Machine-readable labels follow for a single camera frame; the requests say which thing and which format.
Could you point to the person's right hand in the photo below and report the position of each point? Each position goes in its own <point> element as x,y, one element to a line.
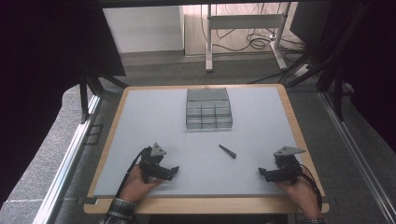
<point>300,196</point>

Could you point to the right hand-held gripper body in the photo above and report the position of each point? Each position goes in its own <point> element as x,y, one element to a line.
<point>285,168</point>

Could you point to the black tripod stand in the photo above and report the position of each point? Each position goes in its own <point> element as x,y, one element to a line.
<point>93,84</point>
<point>334,62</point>

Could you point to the dark curtain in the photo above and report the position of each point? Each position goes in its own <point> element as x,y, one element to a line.
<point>46,62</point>
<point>364,56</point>

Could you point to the aluminium floor rail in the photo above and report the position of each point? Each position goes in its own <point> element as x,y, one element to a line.
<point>63,168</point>
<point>358,155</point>

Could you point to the white power strip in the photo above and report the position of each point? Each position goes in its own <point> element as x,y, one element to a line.
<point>302,70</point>

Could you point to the white cabinet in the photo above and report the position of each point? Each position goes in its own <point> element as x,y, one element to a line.
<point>143,29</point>

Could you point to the person's left hand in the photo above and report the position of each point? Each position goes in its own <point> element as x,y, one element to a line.
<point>137,186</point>

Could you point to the dark grey tapered stick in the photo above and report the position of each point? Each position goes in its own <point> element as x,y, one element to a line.
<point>227,151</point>

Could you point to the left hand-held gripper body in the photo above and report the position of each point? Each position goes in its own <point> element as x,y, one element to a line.
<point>152,161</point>

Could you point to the clear plastic compartment box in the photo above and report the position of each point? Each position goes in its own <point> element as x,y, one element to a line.
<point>209,108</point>

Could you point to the white metal desk frame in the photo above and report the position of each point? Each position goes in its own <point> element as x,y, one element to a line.
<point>244,23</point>

